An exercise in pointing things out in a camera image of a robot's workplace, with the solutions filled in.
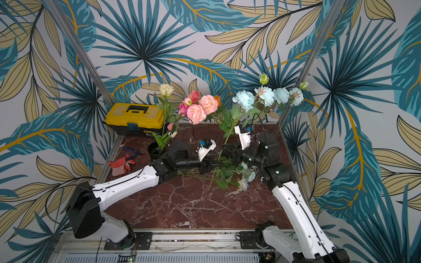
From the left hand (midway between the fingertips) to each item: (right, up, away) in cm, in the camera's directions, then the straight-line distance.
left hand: (219, 161), depth 70 cm
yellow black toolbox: (-50, +22, +29) cm, 62 cm away
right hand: (+2, +7, -4) cm, 8 cm away
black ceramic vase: (-35, +4, +18) cm, 39 cm away
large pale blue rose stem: (+13, -14, +16) cm, 25 cm away
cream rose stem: (-27, +26, +13) cm, 39 cm away
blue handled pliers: (-50, +1, +33) cm, 60 cm away
